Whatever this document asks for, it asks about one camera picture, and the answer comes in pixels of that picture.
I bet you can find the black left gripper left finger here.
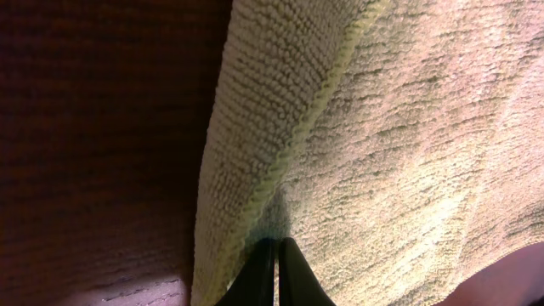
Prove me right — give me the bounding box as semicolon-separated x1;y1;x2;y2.
216;238;275;306

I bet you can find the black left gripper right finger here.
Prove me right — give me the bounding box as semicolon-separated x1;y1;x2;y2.
279;238;336;306

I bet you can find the light green microfiber cloth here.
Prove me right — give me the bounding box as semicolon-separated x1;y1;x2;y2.
191;0;543;305

